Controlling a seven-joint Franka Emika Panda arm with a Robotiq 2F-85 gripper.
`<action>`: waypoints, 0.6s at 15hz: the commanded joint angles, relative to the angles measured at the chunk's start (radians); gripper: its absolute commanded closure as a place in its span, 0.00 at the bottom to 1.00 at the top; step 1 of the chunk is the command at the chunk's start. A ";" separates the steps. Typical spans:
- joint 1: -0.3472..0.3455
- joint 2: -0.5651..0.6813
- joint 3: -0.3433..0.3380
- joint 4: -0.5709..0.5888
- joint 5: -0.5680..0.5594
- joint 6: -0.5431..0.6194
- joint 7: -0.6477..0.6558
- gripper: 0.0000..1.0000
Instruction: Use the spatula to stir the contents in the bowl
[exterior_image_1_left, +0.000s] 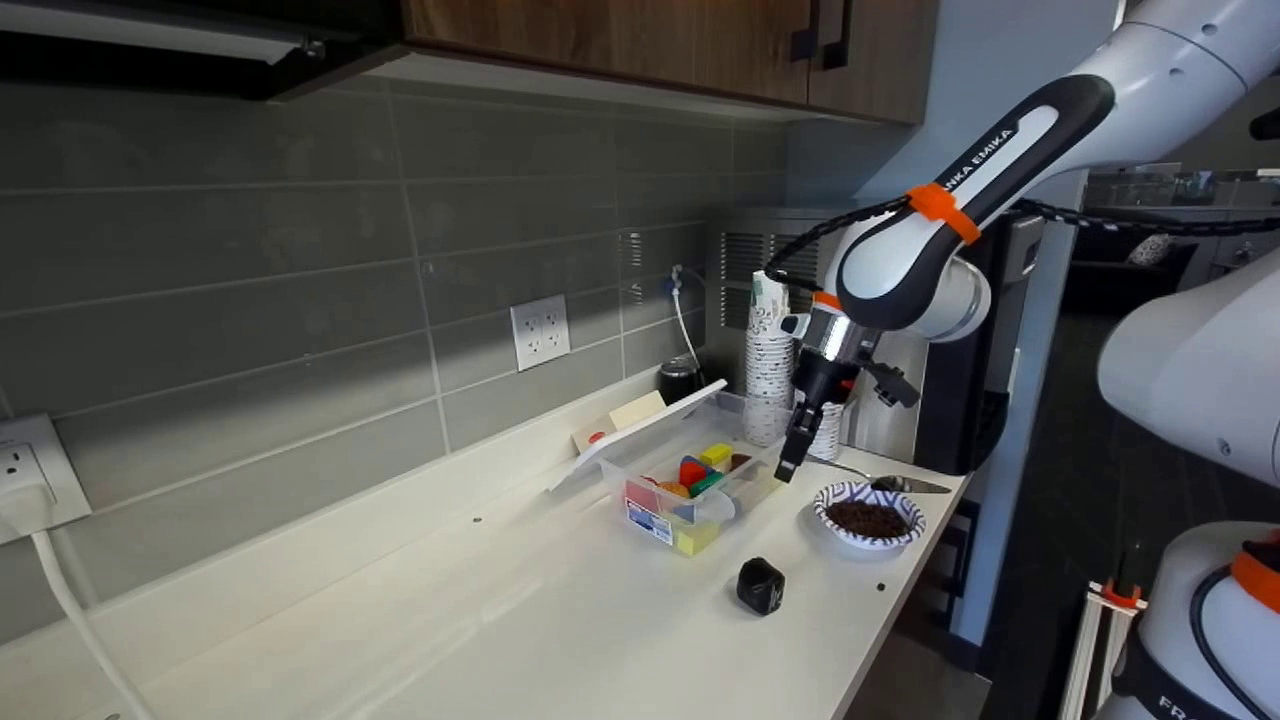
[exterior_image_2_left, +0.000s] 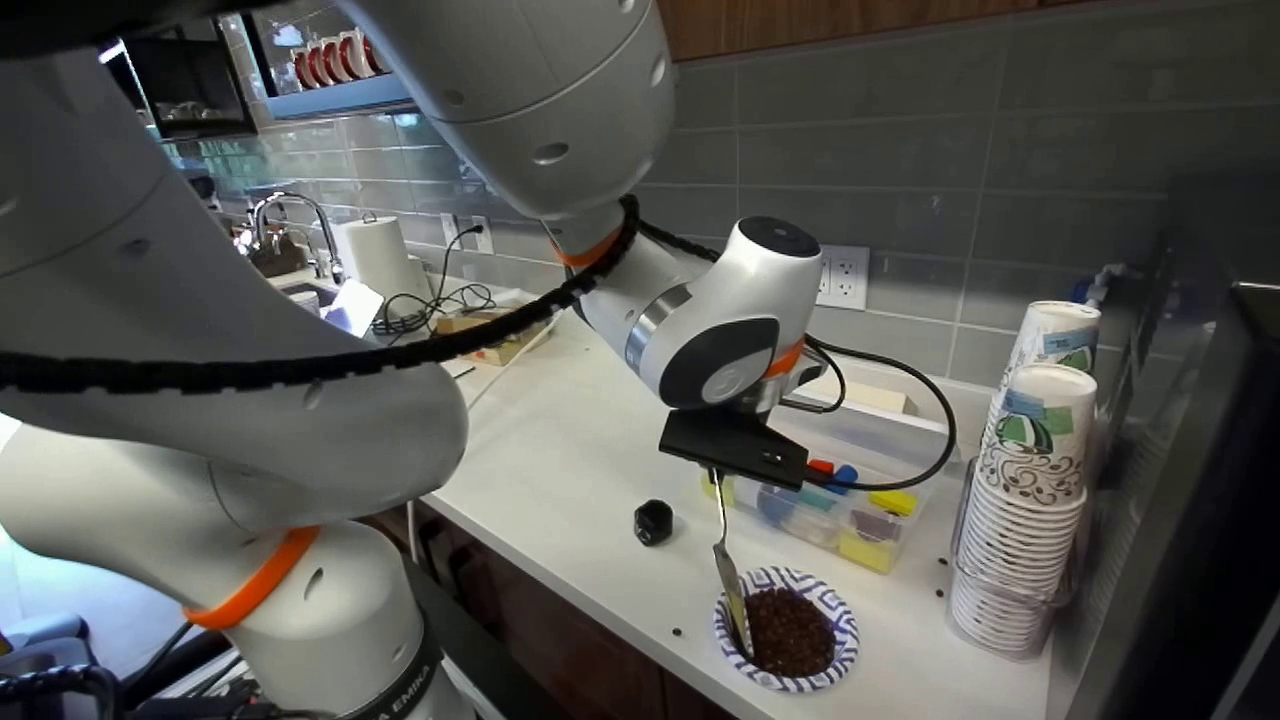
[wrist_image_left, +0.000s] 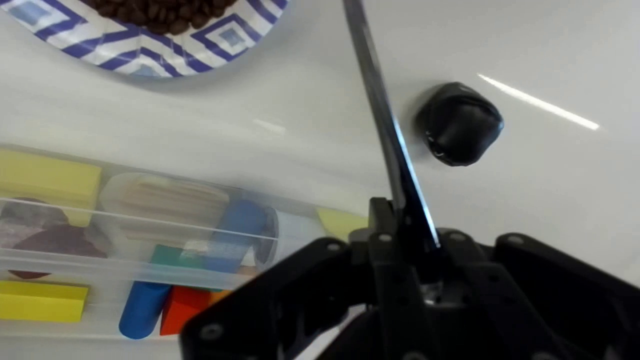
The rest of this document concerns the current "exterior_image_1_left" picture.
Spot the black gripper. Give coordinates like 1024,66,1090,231
771,303,887,487

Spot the blue white patterned paper bowl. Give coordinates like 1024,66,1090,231
811,482,927,560

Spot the black round container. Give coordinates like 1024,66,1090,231
654,357,722,408

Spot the yellow toy block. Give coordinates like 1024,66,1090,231
668,520,723,560

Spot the black rounded cube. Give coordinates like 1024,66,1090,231
732,556,794,620

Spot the dark tall appliance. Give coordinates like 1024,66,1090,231
915,211,1016,646

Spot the clear plastic toy box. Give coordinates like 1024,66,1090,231
612,435,784,560

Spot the clear plastic box lid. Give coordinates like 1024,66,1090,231
540,377,737,501

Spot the white orange stand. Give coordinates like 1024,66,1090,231
1058,575,1151,720

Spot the black range hood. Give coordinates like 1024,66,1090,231
0,0,407,109

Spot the white outlet with plug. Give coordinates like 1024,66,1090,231
0,412,98,544

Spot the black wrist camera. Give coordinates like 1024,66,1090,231
861,357,923,412

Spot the thin white cable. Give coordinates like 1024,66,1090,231
666,259,710,368

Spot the orange arm strap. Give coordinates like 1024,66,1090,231
909,179,986,249

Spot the white wall outlet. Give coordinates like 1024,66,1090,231
507,294,577,377

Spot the black cabinet handle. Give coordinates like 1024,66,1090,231
819,0,861,77

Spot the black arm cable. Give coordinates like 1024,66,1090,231
763,191,1280,295

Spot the brown wooden wall cabinet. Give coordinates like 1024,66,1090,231
396,0,941,134

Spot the thick white power cable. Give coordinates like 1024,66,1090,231
29,527,159,720

